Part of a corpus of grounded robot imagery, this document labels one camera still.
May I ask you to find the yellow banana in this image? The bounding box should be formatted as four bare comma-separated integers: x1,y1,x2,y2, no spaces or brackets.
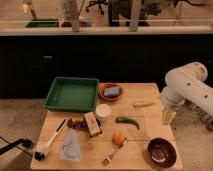
133,102,155,108

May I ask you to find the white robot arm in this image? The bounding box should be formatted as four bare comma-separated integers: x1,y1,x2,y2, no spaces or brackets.
160,62,213,125

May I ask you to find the white paper cup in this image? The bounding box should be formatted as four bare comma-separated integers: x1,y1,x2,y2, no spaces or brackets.
95,104,111,121

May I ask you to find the dark brown bowl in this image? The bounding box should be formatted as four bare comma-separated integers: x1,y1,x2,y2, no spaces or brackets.
147,138,177,168

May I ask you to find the green chili pepper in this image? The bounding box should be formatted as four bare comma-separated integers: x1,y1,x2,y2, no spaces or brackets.
115,117,140,130

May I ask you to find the orange fruit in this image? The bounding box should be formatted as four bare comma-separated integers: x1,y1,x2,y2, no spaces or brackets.
112,131,125,145

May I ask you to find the blue sponge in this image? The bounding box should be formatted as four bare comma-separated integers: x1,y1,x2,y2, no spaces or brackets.
104,87,120,98

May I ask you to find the orange bowl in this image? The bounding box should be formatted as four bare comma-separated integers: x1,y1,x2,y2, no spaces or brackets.
99,83,124,101

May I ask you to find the brown cardboard box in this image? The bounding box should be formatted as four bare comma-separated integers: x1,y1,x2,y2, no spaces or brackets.
84,112,101,137

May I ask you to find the silver fork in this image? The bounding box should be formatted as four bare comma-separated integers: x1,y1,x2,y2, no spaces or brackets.
102,139,128,166

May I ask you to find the green plastic tray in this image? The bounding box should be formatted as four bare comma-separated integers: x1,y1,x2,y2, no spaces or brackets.
44,77,99,113

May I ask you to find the clear plastic bag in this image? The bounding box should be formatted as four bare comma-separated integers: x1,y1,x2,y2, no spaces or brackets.
60,129,82,162

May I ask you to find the black handle bar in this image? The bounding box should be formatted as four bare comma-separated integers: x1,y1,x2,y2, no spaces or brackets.
0,139,33,155

